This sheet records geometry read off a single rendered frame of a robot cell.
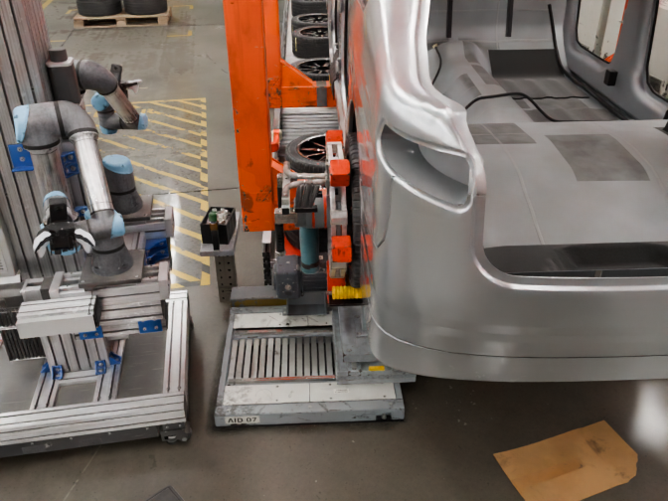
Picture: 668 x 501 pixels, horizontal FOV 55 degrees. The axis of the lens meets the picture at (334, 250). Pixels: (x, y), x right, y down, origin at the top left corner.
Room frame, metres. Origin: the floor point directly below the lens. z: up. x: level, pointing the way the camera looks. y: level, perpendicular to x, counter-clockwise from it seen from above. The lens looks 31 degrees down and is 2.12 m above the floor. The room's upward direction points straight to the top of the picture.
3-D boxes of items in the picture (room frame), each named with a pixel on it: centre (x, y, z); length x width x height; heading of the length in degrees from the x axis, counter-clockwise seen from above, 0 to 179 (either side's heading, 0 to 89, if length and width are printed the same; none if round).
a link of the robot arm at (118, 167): (2.55, 0.93, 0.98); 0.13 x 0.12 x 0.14; 85
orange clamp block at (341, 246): (2.13, -0.03, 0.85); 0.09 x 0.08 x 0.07; 3
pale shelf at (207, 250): (2.99, 0.60, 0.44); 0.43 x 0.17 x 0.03; 3
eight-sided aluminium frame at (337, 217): (2.44, -0.01, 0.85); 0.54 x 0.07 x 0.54; 3
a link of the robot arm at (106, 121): (2.83, 1.02, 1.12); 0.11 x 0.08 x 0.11; 85
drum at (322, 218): (2.44, 0.06, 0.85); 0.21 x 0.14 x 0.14; 93
